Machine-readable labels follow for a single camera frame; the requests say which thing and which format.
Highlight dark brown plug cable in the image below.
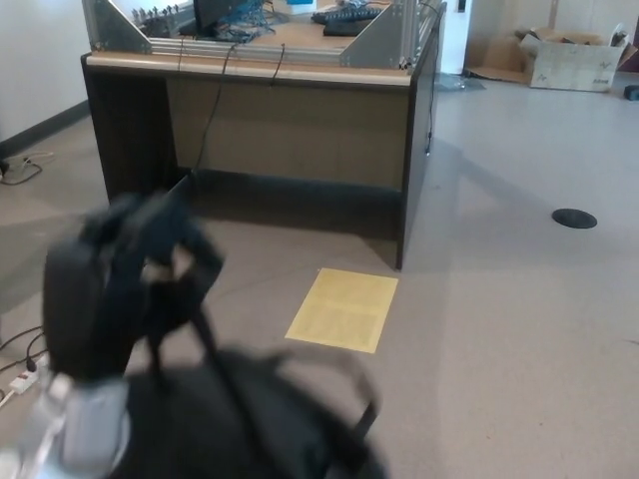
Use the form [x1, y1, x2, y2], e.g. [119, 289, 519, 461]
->
[0, 326, 46, 374]

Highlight thin black hanging cable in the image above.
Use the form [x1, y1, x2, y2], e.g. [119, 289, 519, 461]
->
[423, 0, 447, 157]

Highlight dark wooden office desk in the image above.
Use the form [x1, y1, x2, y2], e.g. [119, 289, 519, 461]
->
[80, 0, 448, 270]

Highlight flat cardboard sheet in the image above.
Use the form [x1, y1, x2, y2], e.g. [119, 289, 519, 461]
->
[463, 37, 533, 86]

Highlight short black cable loop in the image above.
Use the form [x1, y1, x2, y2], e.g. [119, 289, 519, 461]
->
[271, 43, 289, 88]

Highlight open cardboard box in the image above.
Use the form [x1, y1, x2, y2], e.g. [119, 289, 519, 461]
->
[518, 27, 631, 94]

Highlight black lunch bag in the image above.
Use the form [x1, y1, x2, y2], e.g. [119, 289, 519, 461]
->
[107, 268, 390, 479]

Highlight black computer monitor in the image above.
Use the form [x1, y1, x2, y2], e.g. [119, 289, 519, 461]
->
[193, 0, 254, 37]

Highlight yellow paper sheet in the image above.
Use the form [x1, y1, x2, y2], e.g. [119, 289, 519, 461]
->
[284, 267, 399, 354]

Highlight tangled blue cables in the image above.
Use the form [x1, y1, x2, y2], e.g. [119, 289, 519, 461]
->
[217, 0, 279, 44]

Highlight row of small metal connectors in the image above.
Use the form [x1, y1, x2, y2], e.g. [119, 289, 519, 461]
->
[130, 5, 195, 36]

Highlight white power strip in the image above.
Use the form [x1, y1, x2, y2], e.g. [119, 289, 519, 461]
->
[10, 353, 51, 395]

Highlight long black power cable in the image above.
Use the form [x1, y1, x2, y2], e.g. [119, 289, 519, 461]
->
[192, 43, 240, 176]

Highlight crumpled clear plastic wrap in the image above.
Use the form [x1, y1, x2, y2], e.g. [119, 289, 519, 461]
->
[433, 74, 485, 94]

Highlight black round floor cover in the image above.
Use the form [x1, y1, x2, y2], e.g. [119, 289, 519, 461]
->
[551, 208, 598, 230]

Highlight loose cables by wall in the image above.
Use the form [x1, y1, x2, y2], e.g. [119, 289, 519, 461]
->
[0, 149, 55, 186]

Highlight aluminium profile frame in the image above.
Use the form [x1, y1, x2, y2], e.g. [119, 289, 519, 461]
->
[82, 0, 445, 69]

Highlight black keyboard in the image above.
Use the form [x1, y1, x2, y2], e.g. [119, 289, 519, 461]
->
[322, 18, 373, 37]
[310, 5, 380, 24]

